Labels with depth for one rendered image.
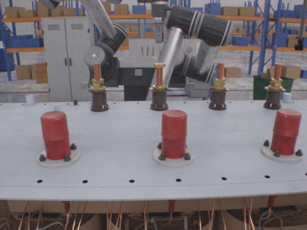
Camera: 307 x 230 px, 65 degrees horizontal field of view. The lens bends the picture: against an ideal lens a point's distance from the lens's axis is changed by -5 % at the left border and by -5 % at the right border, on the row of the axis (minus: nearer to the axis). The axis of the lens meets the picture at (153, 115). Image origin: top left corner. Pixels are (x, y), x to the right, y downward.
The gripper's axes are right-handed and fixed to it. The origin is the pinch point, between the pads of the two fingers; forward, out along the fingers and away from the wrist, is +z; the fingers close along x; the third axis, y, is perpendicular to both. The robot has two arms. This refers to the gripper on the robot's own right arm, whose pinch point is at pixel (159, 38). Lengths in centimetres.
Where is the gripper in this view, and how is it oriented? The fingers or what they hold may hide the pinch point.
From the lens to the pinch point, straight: 110.5
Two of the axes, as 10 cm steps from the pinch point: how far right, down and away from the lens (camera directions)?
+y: 9.9, 0.4, -1.1
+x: 1.1, -3.3, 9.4
